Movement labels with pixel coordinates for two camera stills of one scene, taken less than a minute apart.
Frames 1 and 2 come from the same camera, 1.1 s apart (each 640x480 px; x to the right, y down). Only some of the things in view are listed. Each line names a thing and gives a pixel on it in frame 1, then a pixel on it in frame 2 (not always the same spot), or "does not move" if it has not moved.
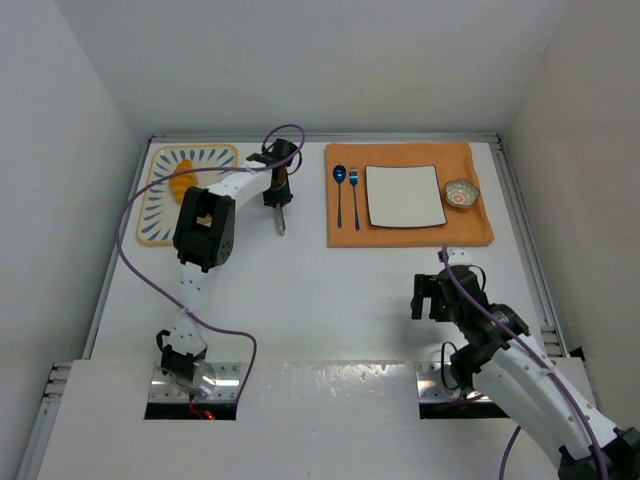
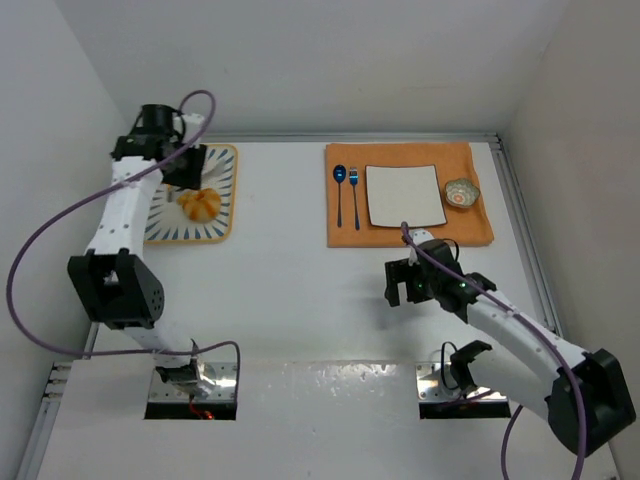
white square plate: x=404 y=196 does not move
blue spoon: x=339 y=174 does not move
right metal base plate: x=431 y=388 does not move
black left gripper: x=277 y=198 -> x=189 y=167
